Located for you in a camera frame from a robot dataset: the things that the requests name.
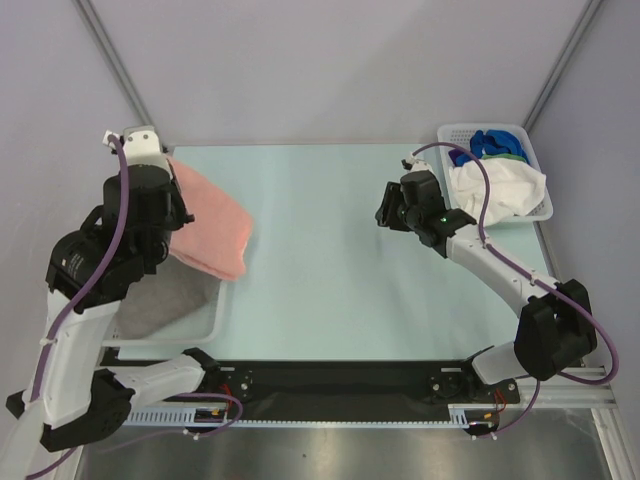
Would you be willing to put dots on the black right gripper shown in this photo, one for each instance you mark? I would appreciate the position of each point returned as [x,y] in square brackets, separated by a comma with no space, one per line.
[388,208]

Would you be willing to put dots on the grey slotted cable duct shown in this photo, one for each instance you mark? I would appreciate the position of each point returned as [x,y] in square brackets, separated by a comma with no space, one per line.
[192,417]

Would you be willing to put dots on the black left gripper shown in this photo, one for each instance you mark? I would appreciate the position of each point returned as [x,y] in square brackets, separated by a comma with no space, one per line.
[181,214]

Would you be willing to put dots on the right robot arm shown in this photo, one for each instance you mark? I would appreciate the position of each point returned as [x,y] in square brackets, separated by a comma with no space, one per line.
[553,330]

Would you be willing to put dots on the white towel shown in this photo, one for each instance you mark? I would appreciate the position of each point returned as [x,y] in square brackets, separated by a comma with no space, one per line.
[515,189]

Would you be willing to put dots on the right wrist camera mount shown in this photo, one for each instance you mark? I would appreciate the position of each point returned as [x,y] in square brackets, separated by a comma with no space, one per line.
[413,164]

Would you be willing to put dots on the pink towel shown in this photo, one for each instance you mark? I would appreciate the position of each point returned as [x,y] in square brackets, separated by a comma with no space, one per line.
[215,242]

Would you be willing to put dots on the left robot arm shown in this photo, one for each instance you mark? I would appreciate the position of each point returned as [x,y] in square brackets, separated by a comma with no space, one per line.
[71,402]

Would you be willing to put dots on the left aluminium frame post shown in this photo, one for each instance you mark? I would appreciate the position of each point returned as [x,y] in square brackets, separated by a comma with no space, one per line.
[112,59]

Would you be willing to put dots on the blue towel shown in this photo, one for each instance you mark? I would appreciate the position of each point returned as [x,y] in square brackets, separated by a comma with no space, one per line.
[509,143]

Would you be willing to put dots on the right aluminium frame post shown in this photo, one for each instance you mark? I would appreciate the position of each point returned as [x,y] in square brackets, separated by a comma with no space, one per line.
[576,38]

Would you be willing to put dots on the grey terry towel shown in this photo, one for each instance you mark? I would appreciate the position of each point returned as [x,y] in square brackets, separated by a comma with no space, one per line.
[156,301]

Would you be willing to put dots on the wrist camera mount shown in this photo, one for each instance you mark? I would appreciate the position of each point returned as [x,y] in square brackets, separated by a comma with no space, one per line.
[141,146]
[413,164]

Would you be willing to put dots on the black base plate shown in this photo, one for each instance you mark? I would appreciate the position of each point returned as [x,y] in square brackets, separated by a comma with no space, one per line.
[356,391]

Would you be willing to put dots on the aluminium frame post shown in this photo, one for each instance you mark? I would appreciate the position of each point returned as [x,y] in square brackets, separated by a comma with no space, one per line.
[112,59]
[576,38]

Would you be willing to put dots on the aluminium rail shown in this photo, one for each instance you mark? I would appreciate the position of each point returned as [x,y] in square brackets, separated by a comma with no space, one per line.
[562,393]

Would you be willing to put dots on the white basket with towels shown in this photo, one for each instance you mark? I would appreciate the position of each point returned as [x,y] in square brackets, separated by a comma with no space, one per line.
[541,213]

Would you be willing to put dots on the empty white perforated basket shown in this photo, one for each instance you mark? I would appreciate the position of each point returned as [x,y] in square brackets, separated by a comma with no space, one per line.
[196,328]

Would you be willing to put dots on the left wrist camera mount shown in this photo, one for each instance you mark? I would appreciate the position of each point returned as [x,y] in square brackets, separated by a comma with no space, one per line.
[141,146]

